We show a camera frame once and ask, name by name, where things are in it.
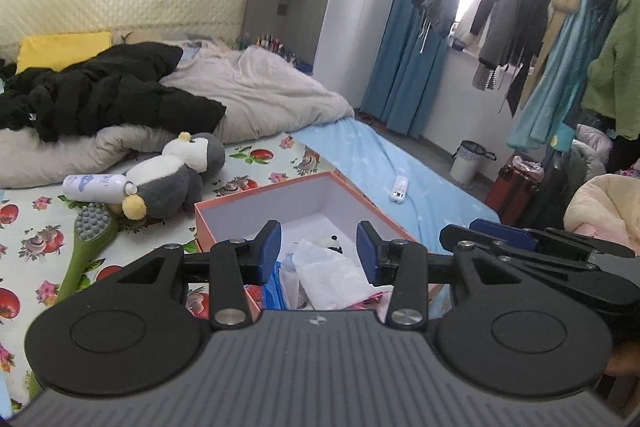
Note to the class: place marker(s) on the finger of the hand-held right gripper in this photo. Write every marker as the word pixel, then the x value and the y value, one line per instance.
pixel 500 229
pixel 450 234

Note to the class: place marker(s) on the grey penguin plush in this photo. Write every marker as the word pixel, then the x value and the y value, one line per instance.
pixel 170 182

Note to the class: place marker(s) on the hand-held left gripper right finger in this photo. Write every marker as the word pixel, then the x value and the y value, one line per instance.
pixel 367 257

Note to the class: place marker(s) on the light blue dress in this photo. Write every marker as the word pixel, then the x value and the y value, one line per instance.
pixel 565 82

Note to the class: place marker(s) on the white spray bottle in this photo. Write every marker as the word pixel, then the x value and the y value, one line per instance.
pixel 95 187

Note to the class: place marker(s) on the white remote control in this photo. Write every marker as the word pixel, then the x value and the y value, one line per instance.
pixel 400 189

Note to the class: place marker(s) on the white waste bin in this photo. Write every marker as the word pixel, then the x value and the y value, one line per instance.
pixel 467 164

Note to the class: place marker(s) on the green massage brush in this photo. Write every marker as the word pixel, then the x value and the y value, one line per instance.
pixel 87 247

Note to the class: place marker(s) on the fruit print tablecloth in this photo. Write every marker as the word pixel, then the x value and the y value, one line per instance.
pixel 40 257

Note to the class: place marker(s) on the pale padded jacket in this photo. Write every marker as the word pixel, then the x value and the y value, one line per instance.
pixel 590 147

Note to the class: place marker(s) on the blue curtain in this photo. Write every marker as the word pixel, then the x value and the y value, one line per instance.
pixel 400 57

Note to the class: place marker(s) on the green fleece jacket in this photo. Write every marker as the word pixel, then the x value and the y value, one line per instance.
pixel 620 72

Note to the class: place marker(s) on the white cloth pouch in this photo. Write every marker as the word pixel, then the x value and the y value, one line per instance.
pixel 335 279

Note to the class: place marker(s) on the orange cardboard box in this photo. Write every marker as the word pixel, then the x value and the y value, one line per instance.
pixel 220 227

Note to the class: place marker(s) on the cream padded headboard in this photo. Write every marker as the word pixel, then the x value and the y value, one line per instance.
pixel 125 2

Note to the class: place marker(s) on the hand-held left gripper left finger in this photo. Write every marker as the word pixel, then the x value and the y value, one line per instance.
pixel 267 252

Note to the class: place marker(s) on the small panda plush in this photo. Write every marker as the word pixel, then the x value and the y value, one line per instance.
pixel 329 244

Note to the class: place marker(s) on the row of small bottles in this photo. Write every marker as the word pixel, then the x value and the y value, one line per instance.
pixel 272 43

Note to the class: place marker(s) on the yellow pillow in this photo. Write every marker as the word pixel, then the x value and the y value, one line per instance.
pixel 60 49

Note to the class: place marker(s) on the black jacket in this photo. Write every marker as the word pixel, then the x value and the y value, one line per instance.
pixel 100 97

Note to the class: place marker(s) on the dark wall switch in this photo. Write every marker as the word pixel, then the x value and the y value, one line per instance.
pixel 282 9

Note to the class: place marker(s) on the dark coat striped cuff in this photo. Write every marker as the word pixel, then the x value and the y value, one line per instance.
pixel 510 7

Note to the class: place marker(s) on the blue face mask pack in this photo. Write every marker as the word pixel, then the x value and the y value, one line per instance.
pixel 275 292

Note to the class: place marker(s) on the grey duvet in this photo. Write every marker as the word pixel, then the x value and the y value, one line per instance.
pixel 275 92

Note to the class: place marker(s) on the cream fluffy cushion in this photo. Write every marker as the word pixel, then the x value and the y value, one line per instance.
pixel 600 207

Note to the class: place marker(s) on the red suitcase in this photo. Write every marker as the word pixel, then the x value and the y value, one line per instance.
pixel 510 192

